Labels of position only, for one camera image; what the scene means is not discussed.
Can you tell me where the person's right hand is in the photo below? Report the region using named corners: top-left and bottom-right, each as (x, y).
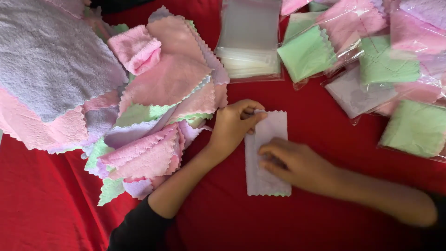
top-left (257, 137), bottom-right (341, 196)

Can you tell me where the person's left hand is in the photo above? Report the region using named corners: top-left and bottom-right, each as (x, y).
top-left (208, 99), bottom-right (268, 156)

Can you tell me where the red tablecloth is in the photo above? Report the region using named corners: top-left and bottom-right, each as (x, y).
top-left (0, 0), bottom-right (446, 251)

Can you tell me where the crumpled pink microfibre cloth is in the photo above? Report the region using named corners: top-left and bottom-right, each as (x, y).
top-left (107, 24), bottom-right (162, 76)

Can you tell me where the heap of pastel microfibre cloths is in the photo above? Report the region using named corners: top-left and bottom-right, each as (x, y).
top-left (0, 0), bottom-right (230, 207)

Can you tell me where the stack of clear plastic bags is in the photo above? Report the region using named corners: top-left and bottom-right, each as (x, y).
top-left (214, 0), bottom-right (284, 84)

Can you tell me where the lilac microfibre cloth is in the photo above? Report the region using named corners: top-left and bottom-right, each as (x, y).
top-left (244, 110), bottom-right (292, 197)

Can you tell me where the heap of bagged pastel cloths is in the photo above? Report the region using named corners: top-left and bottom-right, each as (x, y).
top-left (277, 0), bottom-right (446, 163)

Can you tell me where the black object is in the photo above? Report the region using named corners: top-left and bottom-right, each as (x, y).
top-left (90, 0), bottom-right (155, 14)

